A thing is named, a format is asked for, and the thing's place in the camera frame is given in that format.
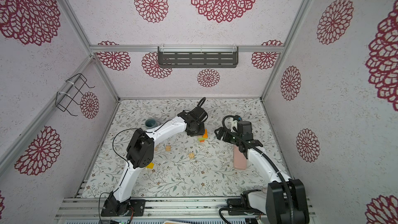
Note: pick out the ribbed natural wood cube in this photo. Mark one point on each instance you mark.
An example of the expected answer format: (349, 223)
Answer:
(168, 148)

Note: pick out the dark grey wall shelf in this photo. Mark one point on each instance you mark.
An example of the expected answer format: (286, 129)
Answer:
(172, 58)

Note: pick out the yellow wooden block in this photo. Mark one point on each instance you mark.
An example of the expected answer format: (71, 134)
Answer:
(150, 166)

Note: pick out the aluminium front rail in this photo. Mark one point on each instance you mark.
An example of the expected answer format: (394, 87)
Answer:
(198, 207)

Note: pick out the orange wooden block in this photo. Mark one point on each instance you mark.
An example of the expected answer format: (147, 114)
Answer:
(205, 136)

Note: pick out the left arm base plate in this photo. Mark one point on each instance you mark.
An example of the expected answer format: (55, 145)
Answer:
(113, 208)

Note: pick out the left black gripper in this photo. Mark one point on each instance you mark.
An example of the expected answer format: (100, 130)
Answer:
(202, 129)

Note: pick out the black wire wall rack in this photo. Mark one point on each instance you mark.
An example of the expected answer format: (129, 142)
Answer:
(69, 95)

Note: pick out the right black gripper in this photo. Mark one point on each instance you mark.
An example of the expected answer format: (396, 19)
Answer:
(221, 134)

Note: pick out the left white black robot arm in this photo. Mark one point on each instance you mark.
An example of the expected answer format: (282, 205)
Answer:
(140, 150)

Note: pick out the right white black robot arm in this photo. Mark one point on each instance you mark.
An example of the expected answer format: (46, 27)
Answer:
(284, 201)

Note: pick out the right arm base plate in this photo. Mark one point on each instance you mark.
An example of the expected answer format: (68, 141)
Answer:
(237, 207)

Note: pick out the teal ceramic cup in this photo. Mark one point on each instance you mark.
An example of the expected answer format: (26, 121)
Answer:
(151, 123)

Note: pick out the pink sponge block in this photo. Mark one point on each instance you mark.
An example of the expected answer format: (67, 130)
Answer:
(239, 160)

